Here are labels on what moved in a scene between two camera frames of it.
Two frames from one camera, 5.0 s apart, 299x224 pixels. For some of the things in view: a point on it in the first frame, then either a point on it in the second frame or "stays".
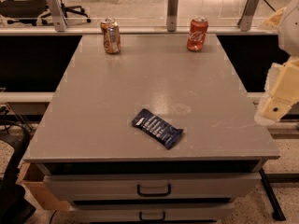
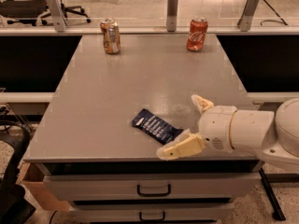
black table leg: [277, 213] stays
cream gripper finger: [281, 91] to [186, 144]
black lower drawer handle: [152, 219] stays
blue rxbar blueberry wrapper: [157, 128] stays
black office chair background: [27, 3] stays
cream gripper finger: [274, 22] to [201, 104]
